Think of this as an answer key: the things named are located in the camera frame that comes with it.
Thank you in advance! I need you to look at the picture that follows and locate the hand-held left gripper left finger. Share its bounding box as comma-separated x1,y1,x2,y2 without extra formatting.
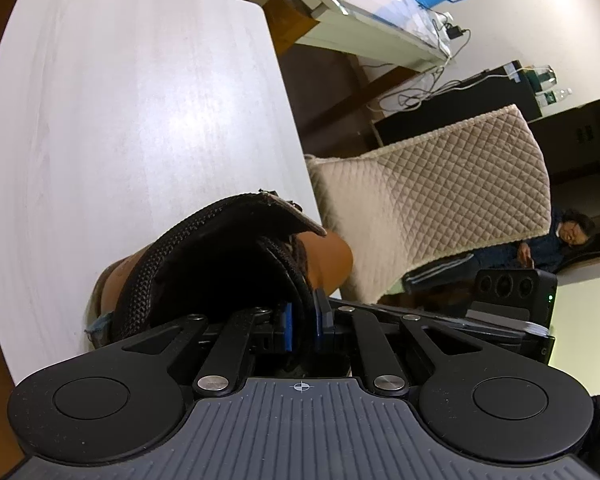
120,300,297,397

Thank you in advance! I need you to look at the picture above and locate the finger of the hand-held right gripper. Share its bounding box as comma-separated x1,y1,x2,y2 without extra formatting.
326,297,473,324

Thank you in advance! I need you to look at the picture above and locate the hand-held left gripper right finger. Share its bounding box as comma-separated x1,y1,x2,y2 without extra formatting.
311,286,483,398

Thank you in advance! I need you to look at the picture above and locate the brown leather boot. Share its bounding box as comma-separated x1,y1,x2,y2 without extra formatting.
84,190,355,351

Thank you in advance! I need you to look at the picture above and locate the beige quilted sofa cover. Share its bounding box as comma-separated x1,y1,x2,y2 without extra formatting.
305,104,552,306

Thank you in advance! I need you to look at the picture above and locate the dark wooden door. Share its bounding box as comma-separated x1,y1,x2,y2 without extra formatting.
527,91,600,223

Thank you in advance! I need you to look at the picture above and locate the black cabinet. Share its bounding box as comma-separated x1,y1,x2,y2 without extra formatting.
371,60,543,148

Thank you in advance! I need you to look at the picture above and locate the clear plastic water bottle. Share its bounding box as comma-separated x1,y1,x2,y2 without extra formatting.
522,63,556,92
536,87,575,109

